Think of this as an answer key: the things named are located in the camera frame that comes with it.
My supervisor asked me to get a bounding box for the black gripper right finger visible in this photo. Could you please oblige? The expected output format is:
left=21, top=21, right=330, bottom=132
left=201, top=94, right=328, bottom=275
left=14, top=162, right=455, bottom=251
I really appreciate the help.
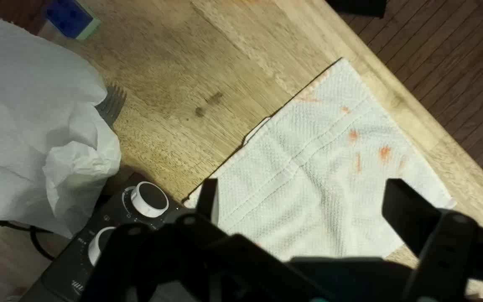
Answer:
left=382, top=177, right=444, bottom=256

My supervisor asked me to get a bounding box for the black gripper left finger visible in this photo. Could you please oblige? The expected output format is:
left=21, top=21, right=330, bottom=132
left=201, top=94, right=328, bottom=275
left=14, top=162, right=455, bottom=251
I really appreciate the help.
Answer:
left=195, top=177, right=217, bottom=219

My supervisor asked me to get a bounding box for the upper white oven knob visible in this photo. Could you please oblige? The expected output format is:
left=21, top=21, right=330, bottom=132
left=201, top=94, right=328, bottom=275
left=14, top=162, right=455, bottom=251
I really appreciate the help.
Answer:
left=130, top=181, right=169, bottom=218

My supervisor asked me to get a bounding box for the white oven knob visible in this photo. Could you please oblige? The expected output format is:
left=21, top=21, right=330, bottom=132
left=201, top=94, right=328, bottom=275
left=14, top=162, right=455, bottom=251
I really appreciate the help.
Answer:
left=130, top=181, right=169, bottom=218
left=86, top=226, right=113, bottom=265

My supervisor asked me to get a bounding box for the black toaster oven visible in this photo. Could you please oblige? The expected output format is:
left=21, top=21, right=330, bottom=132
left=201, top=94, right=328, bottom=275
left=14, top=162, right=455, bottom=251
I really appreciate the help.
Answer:
left=19, top=169, right=197, bottom=302

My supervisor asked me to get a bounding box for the flat white paper towel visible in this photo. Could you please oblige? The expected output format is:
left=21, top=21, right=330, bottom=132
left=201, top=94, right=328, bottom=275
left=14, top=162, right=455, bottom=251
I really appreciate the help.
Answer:
left=182, top=57, right=457, bottom=263

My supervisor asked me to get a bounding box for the lower white oven knob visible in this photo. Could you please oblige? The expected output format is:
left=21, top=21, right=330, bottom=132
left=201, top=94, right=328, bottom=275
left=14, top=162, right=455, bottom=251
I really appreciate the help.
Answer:
left=86, top=226, right=113, bottom=265

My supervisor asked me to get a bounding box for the crumpled white paper towel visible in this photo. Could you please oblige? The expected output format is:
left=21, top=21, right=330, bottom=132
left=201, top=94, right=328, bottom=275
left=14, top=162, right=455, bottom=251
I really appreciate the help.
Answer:
left=0, top=20, right=120, bottom=236

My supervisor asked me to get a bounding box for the blue green sponge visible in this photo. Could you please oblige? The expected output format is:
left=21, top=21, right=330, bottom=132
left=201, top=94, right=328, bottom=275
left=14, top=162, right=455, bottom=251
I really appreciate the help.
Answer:
left=45, top=0, right=98, bottom=40

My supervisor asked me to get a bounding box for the black power cable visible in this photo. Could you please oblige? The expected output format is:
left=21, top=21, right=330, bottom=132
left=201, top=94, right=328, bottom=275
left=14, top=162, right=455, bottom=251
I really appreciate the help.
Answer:
left=0, top=218, right=58, bottom=261

